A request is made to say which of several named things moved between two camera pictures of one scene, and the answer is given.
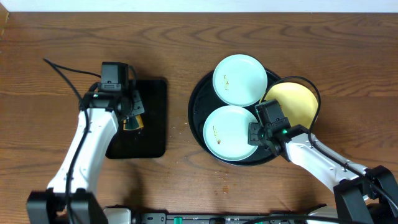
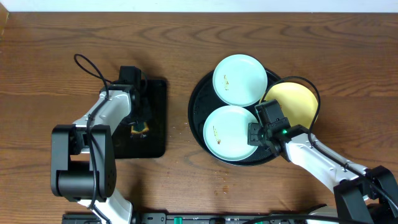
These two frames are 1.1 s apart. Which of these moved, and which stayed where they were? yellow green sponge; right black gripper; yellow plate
Moved: yellow green sponge
Stayed: yellow plate; right black gripper
